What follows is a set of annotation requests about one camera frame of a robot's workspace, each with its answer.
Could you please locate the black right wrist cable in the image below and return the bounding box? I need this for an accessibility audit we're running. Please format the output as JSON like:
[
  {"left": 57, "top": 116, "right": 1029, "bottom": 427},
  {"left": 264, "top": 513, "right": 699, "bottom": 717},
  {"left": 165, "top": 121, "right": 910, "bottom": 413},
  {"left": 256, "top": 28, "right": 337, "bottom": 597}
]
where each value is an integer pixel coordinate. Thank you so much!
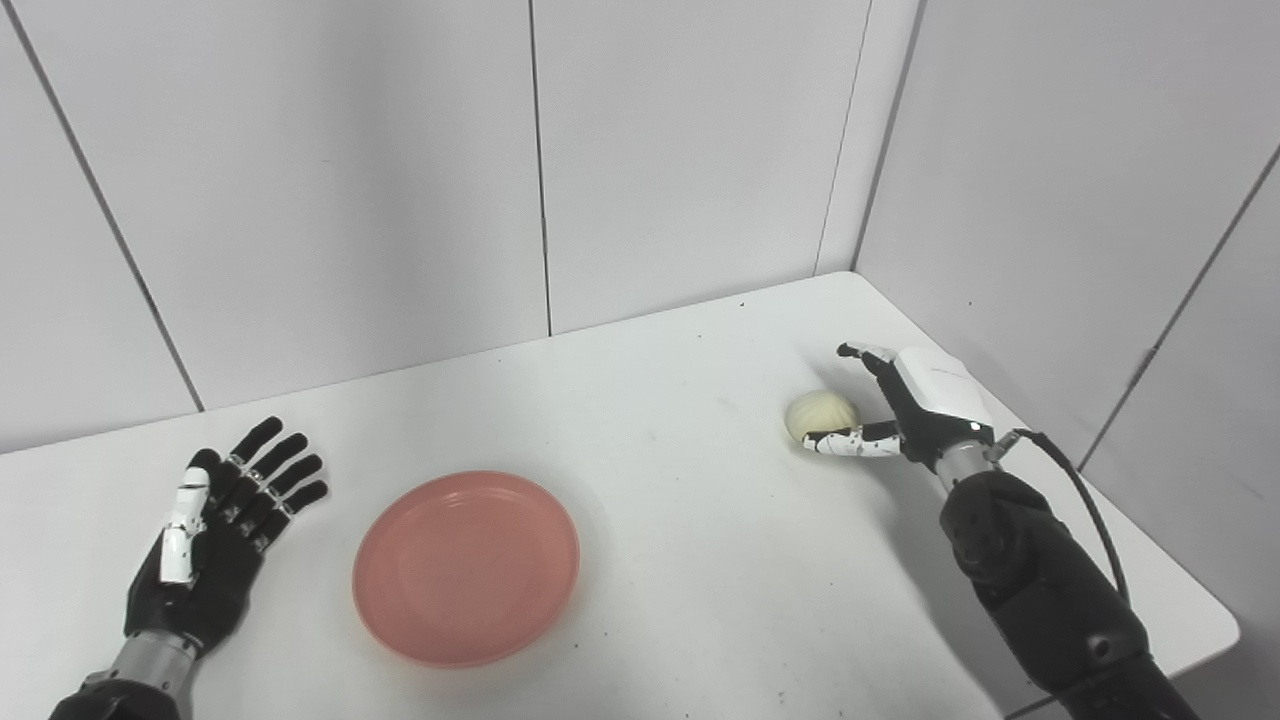
[{"left": 984, "top": 427, "right": 1132, "bottom": 607}]

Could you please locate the pink round plate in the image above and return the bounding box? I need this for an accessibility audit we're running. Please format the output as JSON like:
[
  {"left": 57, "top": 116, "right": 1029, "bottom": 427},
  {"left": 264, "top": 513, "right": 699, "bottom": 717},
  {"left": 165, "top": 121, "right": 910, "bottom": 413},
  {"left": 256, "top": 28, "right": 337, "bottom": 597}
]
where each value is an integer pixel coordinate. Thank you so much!
[{"left": 352, "top": 471, "right": 582, "bottom": 669}]

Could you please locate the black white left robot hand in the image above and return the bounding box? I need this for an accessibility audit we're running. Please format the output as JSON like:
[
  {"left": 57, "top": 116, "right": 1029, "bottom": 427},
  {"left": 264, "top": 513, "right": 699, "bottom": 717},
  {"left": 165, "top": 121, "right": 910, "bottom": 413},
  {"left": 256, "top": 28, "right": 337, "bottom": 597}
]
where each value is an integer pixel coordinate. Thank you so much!
[{"left": 123, "top": 416, "right": 330, "bottom": 657}]

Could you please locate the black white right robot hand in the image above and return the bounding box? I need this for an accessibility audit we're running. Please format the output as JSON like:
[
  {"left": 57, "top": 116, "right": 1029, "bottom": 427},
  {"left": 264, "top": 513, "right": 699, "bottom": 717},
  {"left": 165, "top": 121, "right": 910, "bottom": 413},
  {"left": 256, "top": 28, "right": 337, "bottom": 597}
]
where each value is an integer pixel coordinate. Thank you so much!
[{"left": 802, "top": 341, "right": 999, "bottom": 473}]

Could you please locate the white steamed bun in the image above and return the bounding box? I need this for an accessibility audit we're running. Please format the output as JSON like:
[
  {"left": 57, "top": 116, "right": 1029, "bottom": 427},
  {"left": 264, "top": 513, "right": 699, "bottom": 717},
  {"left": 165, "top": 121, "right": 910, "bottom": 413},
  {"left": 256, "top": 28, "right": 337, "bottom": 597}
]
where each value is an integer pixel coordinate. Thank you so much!
[{"left": 785, "top": 390, "right": 863, "bottom": 447}]

